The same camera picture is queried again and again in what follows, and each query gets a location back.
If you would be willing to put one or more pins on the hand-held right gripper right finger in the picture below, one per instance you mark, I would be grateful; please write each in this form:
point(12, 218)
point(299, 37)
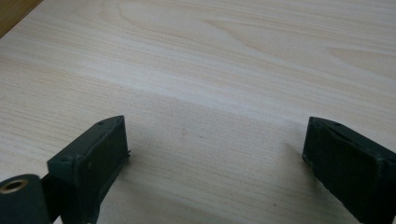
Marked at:
point(351, 165)

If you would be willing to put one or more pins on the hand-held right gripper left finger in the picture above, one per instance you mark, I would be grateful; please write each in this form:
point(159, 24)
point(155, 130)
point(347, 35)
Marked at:
point(93, 161)

